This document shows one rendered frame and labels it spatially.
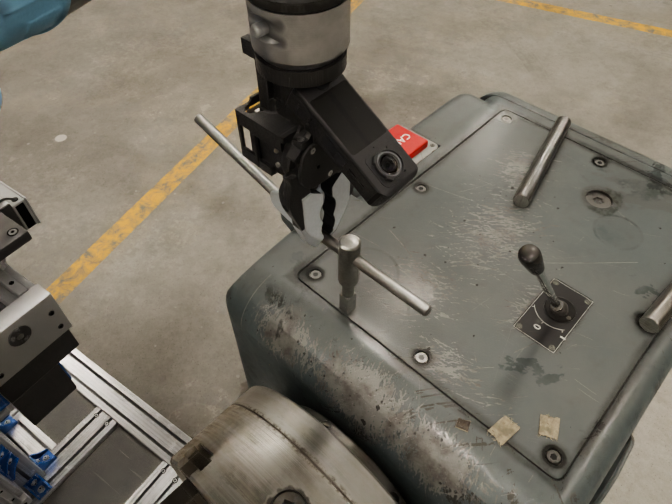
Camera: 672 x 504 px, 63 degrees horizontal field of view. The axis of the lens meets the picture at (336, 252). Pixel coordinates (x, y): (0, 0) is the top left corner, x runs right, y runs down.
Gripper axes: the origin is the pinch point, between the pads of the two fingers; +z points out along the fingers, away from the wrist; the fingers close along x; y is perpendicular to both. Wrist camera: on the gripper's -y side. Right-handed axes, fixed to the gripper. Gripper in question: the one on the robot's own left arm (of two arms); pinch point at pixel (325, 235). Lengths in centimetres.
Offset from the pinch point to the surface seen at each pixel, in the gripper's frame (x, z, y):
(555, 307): -14.8, 8.1, -20.8
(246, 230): -64, 135, 113
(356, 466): 12.0, 12.0, -15.5
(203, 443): 20.3, 15.7, -1.2
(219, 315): -28, 135, 87
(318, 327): 4.0, 10.2, -2.6
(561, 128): -43.8, 7.7, -5.8
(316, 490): 16.3, 11.7, -14.3
